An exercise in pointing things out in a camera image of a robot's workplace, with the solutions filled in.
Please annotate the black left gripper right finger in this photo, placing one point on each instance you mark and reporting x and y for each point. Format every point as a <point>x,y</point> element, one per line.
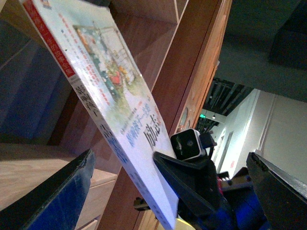
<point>282,197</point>

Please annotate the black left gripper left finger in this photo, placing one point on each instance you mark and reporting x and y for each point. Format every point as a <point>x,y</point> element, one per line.
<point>55,204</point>

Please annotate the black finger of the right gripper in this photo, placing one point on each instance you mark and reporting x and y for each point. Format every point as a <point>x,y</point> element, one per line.
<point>195,183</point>

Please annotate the blue black other gripper body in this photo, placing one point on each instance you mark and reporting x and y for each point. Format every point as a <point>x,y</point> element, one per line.
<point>240,210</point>

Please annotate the white paperback storybook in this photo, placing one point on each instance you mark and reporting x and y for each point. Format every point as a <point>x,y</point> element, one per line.
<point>86,43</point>

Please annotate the wooden bookshelf unit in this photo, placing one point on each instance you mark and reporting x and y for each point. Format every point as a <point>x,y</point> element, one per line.
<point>176,45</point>

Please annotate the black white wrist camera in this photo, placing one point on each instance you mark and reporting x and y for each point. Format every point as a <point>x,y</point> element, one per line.
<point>191,144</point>

